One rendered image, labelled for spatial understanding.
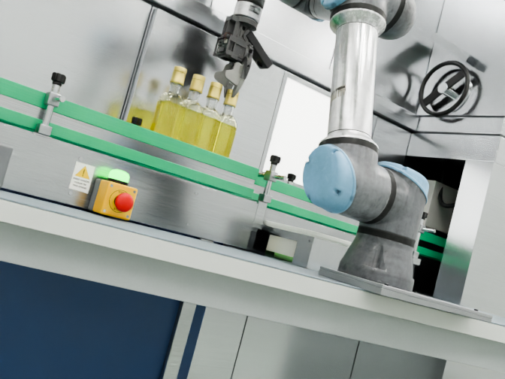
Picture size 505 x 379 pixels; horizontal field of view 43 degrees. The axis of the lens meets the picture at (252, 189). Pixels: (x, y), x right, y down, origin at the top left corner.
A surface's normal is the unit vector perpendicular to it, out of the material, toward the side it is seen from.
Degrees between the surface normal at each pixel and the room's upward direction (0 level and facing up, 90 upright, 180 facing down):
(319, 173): 96
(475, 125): 90
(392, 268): 72
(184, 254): 90
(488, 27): 90
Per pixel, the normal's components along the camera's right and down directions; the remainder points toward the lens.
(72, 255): 0.34, 0.02
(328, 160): -0.81, -0.14
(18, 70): 0.59, 0.10
